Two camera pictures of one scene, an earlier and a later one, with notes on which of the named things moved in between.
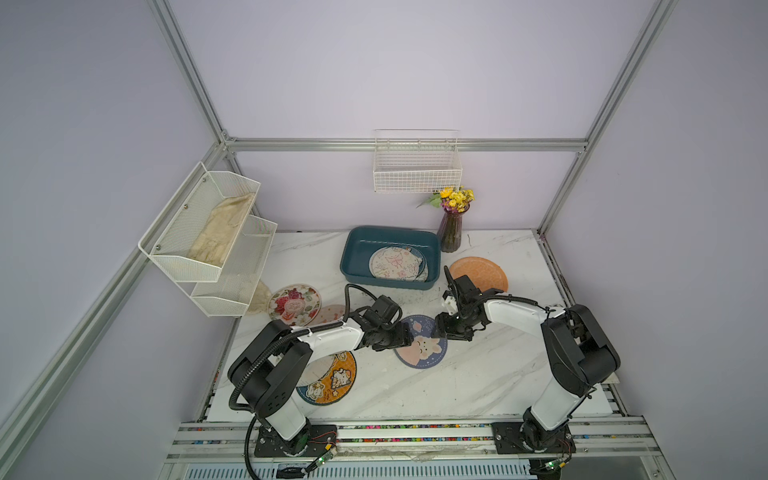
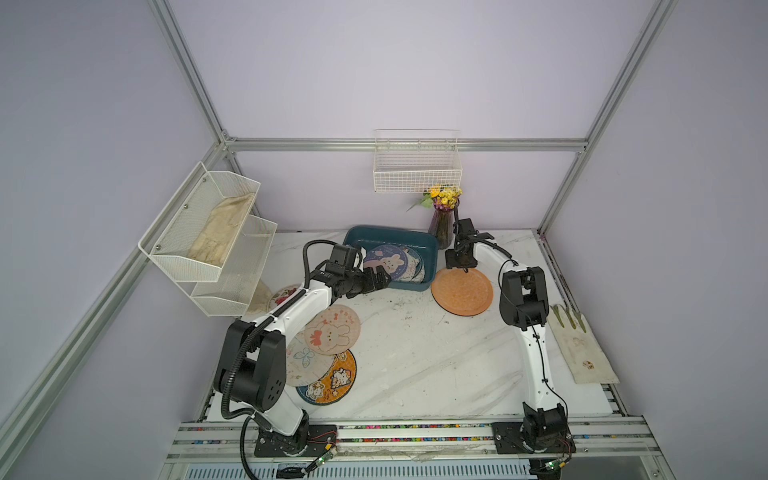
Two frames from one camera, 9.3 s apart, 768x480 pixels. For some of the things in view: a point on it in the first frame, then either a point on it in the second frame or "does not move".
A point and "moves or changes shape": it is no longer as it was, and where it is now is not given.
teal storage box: [394, 257] does not move
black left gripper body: [392, 337] -> [355, 281]
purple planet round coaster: [426, 351] -> [390, 257]
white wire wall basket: [416, 160] does not move
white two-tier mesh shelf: [207, 239] does not move
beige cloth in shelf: [219, 231] does not move
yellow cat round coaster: [335, 384] does not move
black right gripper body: [451, 324] -> [451, 261]
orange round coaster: [483, 272] moves or changes shape
